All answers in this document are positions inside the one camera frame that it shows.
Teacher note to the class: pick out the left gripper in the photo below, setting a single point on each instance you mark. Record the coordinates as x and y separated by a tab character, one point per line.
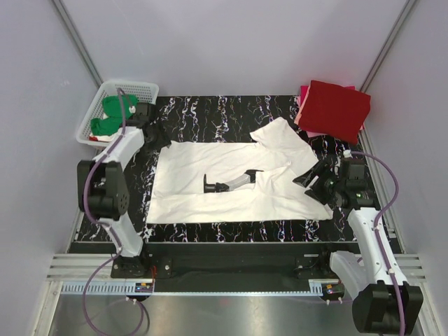
164	141

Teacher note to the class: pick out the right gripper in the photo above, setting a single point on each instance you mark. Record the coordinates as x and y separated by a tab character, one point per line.
321	169

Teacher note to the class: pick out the white t shirt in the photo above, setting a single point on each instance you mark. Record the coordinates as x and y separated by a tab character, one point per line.
236	182

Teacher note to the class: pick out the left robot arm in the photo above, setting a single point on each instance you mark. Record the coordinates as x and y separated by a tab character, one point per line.
103	195

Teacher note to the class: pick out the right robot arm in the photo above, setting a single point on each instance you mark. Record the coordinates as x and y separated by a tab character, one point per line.
383	300

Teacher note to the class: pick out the white plastic basket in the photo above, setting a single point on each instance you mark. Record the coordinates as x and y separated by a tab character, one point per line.
100	108

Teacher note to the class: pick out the green t shirt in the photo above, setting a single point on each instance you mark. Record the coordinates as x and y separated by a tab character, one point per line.
112	121

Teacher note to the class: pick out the red white garment in basket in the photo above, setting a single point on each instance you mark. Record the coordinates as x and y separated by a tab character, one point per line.
101	138

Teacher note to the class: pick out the folded red t shirt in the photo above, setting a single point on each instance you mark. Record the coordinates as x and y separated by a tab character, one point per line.
336	110

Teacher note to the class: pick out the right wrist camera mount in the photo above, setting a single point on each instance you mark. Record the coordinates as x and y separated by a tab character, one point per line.
347	154

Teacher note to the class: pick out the left aluminium frame post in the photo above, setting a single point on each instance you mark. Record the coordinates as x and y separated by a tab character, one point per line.
76	38

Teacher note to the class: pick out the aluminium frame post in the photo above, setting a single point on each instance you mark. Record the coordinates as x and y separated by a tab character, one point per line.
399	24
76	38

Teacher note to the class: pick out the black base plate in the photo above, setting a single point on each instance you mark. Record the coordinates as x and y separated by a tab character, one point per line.
244	264

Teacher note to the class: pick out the slotted cable duct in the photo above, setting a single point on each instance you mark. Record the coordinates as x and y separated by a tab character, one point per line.
165	288

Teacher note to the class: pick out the right aluminium frame post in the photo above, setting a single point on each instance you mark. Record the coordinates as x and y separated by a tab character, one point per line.
399	24

